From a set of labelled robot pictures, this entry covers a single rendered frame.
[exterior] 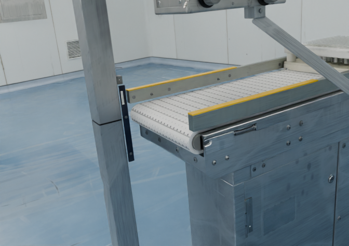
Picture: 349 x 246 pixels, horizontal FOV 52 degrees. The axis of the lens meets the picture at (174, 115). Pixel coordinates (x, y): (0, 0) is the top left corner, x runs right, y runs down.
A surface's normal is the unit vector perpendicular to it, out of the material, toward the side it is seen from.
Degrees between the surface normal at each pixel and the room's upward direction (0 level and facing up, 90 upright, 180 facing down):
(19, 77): 90
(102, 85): 90
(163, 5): 90
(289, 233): 90
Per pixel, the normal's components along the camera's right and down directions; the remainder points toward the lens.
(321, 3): -0.76, 0.25
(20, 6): 0.64, 0.18
